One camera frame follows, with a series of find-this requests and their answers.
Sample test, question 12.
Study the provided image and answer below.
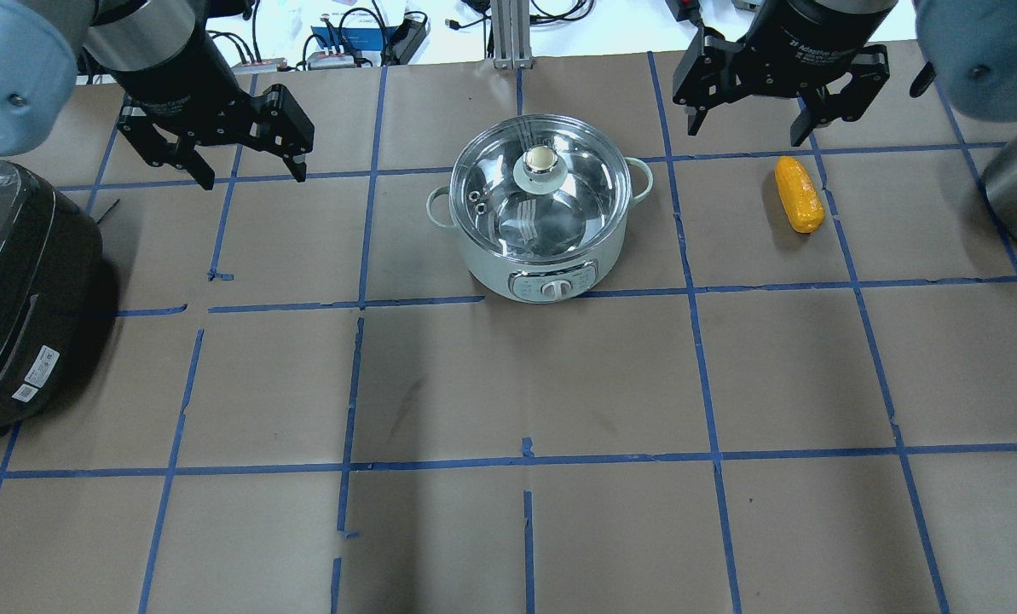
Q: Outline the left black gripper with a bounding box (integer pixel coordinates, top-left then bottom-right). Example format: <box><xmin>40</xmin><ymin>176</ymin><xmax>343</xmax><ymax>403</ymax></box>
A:
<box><xmin>116</xmin><ymin>34</ymin><xmax>315</xmax><ymax>190</ymax></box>

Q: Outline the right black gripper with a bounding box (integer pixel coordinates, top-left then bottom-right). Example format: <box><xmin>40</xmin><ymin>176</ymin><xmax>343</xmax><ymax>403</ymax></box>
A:
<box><xmin>673</xmin><ymin>1</ymin><xmax>893</xmax><ymax>147</ymax></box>

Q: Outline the glass pot lid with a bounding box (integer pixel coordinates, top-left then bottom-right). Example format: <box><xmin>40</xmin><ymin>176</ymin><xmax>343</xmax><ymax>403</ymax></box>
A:
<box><xmin>447</xmin><ymin>113</ymin><xmax>655</xmax><ymax>265</ymax></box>

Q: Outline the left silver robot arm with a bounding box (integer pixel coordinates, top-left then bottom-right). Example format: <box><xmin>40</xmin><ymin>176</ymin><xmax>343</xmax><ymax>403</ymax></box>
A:
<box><xmin>0</xmin><ymin>1</ymin><xmax>315</xmax><ymax>189</ymax></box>

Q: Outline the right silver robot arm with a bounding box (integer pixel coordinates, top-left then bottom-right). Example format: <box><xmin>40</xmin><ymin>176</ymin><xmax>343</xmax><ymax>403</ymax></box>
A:
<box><xmin>671</xmin><ymin>1</ymin><xmax>1017</xmax><ymax>147</ymax></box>

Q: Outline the yellow corn cob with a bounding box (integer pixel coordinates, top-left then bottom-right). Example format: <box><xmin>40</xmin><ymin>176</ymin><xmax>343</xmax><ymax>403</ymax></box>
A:
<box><xmin>774</xmin><ymin>156</ymin><xmax>825</xmax><ymax>235</ymax></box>

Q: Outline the pale green electric pot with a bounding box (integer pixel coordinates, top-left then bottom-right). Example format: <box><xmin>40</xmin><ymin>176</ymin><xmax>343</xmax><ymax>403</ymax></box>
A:
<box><xmin>425</xmin><ymin>113</ymin><xmax>655</xmax><ymax>304</ymax></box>

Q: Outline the orange usb hub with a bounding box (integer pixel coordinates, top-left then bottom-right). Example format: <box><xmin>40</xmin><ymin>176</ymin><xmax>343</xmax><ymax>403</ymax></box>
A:
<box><xmin>303</xmin><ymin>49</ymin><xmax>367</xmax><ymax>71</ymax></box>
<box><xmin>231</xmin><ymin>57</ymin><xmax>290</xmax><ymax>75</ymax></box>

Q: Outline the blue box on desk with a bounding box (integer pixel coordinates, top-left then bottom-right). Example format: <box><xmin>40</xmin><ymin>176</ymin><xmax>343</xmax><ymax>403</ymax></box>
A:
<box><xmin>310</xmin><ymin>22</ymin><xmax>395</xmax><ymax>52</ymax></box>

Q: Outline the black rice cooker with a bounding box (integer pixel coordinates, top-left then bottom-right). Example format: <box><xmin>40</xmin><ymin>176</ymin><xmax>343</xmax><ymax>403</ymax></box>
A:
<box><xmin>0</xmin><ymin>159</ymin><xmax>103</xmax><ymax>436</ymax></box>

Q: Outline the aluminium frame post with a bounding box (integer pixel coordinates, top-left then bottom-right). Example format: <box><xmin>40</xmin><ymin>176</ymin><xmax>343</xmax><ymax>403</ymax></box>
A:
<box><xmin>491</xmin><ymin>0</ymin><xmax>533</xmax><ymax>70</ymax></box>

